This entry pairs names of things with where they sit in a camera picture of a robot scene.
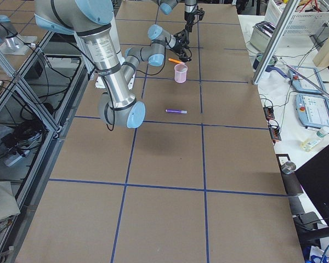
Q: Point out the orange marker pen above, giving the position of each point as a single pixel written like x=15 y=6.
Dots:
x=174 y=60

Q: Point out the purple marker pen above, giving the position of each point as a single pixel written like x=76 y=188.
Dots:
x=176 y=111

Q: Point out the pink mesh pen holder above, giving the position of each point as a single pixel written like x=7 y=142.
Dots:
x=180 y=71

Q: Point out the silver toaster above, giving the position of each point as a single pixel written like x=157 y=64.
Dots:
x=261 y=35

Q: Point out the upper orange circuit board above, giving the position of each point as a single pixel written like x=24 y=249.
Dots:
x=269 y=112

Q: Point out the orange circuit board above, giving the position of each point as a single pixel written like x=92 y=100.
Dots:
x=269 y=112
x=275 y=133

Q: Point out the lower orange circuit board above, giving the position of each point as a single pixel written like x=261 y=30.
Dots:
x=275 y=133

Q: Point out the white plastic crate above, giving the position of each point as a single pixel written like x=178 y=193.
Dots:
x=307 y=22

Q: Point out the upper blue teach pendant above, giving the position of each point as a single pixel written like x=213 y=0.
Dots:
x=313 y=83

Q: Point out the blue teach pendant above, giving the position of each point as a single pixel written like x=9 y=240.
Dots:
x=312 y=110
x=313 y=83

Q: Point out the lower blue teach pendant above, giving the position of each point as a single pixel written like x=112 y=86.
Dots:
x=312 y=110

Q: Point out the clear plastic bottle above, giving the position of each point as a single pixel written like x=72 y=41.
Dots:
x=315 y=139

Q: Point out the small metal cup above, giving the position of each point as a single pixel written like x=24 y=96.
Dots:
x=288 y=167

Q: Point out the black monitor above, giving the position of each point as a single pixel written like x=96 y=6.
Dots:
x=314 y=179

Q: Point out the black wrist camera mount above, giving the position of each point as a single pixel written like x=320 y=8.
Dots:
x=179 y=35

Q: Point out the aluminium frame post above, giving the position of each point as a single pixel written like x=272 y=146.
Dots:
x=264 y=59

